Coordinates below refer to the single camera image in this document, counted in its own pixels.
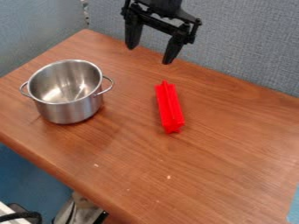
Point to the red star-shaped block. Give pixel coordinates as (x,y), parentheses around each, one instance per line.
(170,107)

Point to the metal table leg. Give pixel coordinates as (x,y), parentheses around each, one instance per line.
(79,211)

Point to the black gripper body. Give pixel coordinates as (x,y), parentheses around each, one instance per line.
(166,16)

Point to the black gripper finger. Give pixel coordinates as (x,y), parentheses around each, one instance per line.
(134,29)
(173,49)

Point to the stainless steel pot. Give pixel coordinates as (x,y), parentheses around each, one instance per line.
(67,90)

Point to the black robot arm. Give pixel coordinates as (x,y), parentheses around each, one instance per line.
(165,16)

